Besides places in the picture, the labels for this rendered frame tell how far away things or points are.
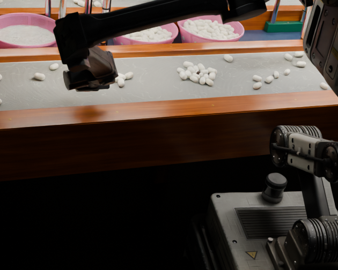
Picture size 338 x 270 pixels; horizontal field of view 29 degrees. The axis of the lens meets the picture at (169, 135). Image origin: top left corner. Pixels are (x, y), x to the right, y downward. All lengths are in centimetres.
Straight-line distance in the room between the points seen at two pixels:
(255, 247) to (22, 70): 93
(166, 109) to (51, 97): 36
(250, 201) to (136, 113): 50
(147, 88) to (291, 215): 63
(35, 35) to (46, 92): 40
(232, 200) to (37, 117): 70
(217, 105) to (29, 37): 75
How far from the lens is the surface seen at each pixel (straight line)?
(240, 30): 261
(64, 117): 189
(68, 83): 181
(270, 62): 244
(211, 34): 256
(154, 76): 220
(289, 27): 289
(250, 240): 201
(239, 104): 207
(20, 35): 241
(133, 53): 229
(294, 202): 221
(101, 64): 161
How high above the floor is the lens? 180
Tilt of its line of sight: 34 degrees down
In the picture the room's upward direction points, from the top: 10 degrees clockwise
